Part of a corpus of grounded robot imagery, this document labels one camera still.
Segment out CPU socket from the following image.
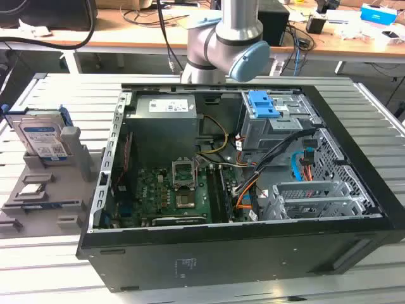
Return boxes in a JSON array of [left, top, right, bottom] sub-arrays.
[[175, 189, 199, 210]]

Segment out yellow wire bundle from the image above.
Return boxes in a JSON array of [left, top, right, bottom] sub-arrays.
[[196, 115, 229, 156]]

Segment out grey metal disk bay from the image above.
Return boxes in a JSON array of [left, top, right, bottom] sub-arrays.
[[239, 91, 318, 159]]

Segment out grey parts rack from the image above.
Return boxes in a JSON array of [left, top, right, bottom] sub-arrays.
[[0, 126, 99, 239]]

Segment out thin black cable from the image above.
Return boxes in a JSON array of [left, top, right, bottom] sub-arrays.
[[156, 0, 185, 73]]

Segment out blue bay latch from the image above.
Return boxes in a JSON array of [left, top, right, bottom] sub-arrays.
[[248, 90, 283, 119]]

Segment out grey power supply unit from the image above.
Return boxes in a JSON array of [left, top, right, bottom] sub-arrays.
[[125, 94, 204, 153]]

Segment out metal socket cover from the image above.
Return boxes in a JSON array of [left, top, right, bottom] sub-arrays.
[[170, 156, 199, 191]]

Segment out thick black cable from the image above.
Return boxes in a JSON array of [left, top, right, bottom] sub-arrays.
[[0, 0, 97, 51]]

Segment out perforated grey drive cage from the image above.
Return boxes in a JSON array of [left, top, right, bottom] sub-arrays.
[[271, 181, 378, 220]]

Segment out RAM stick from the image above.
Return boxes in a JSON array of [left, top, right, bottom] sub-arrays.
[[21, 201, 63, 210]]

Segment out blue cardboard box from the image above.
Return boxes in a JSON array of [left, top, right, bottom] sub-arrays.
[[359, 3, 398, 25]]

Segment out hard disk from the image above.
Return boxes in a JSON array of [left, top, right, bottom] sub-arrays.
[[1, 104, 75, 166]]

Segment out wooden desk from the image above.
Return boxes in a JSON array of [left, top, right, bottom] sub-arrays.
[[0, 0, 405, 58]]

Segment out black box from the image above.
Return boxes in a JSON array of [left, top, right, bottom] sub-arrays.
[[258, 3, 291, 47]]

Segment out blue wire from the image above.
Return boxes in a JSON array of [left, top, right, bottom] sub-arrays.
[[290, 149, 305, 182]]

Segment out green motherboard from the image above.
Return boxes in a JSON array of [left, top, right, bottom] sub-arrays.
[[104, 164, 235, 227]]

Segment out black sleeved wire bundle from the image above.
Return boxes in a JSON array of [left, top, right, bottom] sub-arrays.
[[252, 127, 318, 179]]

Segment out small black cube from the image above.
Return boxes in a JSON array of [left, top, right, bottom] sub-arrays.
[[305, 15, 327, 35]]

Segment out silver CPU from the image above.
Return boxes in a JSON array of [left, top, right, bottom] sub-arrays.
[[18, 183, 46, 196]]

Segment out orange wire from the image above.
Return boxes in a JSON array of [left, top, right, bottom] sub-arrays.
[[235, 177, 261, 210]]

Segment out black PC case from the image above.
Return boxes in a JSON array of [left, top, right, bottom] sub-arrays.
[[75, 82, 405, 294]]

